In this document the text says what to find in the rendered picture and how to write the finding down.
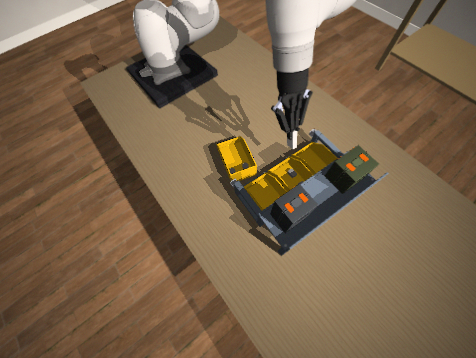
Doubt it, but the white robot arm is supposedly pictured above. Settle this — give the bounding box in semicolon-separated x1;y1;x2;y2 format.
133;0;356;85

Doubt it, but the grey metal shelf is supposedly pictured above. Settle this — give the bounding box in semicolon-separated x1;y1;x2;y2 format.
230;129;388;256

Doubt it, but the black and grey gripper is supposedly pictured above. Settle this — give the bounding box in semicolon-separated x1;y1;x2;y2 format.
271;68;313;149

